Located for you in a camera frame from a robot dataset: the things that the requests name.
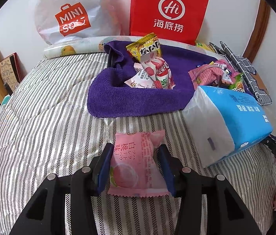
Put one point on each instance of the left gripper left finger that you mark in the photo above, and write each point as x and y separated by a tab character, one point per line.
45	211

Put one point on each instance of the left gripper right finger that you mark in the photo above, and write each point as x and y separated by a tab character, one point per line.
226	211

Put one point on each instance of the pink peach snack packet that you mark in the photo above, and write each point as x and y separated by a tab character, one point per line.
133	170

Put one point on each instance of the blue tissue pack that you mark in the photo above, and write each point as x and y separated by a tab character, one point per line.
224	122

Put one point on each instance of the green black snack packet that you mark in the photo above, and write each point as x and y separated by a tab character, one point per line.
238	84

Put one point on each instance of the striped grey quilt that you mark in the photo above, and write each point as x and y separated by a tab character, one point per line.
46	128

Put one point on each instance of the grey checkered star cloth bag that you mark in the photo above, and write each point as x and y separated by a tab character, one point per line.
250	76

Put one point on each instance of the purple pink snack bag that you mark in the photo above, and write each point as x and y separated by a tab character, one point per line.
217	74

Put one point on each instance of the purple towel covered tray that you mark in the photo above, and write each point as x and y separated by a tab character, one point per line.
110	97

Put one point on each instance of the strawberry white snack bag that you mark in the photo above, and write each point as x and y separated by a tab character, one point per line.
152	74

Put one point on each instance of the rolled fruit print mat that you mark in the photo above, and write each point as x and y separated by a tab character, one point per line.
96	44

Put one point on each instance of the yellow triangular snack packet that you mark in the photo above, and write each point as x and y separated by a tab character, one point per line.
146	48

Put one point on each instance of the red Haidilao paper bag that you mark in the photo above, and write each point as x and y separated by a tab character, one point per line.
177	20

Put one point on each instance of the white Miniso plastic bag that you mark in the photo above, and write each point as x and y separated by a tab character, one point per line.
57	21

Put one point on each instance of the yellow snack bag by wall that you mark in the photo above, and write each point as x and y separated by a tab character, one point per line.
204	46

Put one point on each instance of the brown wooden door frame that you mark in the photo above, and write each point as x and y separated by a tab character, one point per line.
259	30

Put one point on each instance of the patterned picture frame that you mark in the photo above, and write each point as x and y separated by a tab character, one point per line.
10	72

